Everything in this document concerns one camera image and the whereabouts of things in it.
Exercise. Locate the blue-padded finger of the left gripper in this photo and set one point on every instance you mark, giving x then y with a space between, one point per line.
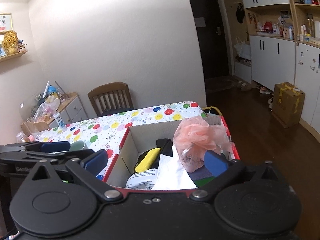
11 158
36 147

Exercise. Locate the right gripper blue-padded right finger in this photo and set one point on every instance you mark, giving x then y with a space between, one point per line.
224 172

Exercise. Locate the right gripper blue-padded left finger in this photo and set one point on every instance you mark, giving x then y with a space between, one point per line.
84 168

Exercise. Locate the pink mesh bath pouf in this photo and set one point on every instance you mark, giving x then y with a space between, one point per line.
194 136

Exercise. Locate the clear plastic zip bag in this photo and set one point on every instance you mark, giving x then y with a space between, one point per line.
171 174

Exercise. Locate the yellow cloth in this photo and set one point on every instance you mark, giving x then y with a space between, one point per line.
148 160

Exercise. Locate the white printed soft packet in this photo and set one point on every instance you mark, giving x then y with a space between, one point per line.
143 180

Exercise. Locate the pale green ceramic cup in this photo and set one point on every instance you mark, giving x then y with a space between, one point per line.
78 146

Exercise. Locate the white blue tube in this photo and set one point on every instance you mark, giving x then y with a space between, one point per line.
59 120

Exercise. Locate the clear bag of snacks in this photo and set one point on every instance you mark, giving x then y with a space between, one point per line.
47 109

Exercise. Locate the colourful balloon print tablecloth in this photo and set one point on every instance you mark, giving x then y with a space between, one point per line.
107 132

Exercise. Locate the red and white cardboard box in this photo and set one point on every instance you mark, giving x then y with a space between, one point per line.
170 155

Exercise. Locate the dark wooden chair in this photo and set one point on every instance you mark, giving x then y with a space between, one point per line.
111 98

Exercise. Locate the brown cardboard carton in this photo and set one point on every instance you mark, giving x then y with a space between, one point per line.
288 102

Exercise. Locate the golden ornament figure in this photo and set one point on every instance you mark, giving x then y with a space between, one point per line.
10 43

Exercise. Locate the wooden wall shelf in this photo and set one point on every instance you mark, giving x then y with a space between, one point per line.
8 57

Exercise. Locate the framed picture on wall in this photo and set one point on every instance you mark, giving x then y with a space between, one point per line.
5 23

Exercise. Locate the white wall cabinet unit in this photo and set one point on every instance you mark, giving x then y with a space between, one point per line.
284 43

